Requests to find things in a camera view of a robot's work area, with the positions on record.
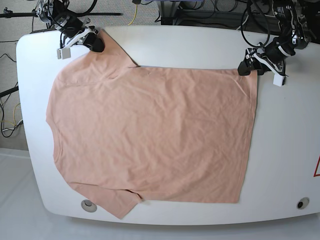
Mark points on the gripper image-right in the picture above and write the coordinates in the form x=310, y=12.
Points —
x=265, y=59

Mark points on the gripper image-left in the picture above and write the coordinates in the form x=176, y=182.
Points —
x=86, y=35

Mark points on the peach pink T-shirt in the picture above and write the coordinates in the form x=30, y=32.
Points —
x=124, y=133

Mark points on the black tripod stand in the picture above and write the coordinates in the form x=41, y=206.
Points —
x=34, y=14

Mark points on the red triangle table marking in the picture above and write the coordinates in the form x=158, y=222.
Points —
x=317, y=169

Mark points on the dark right table grommet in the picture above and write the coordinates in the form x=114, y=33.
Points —
x=303, y=203

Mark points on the silver left table grommet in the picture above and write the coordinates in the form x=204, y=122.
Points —
x=88, y=206

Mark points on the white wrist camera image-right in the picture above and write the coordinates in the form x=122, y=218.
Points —
x=279, y=80

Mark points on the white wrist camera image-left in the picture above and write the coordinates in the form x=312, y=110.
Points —
x=63, y=53

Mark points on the grey robot base frame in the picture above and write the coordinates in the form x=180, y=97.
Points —
x=171, y=12

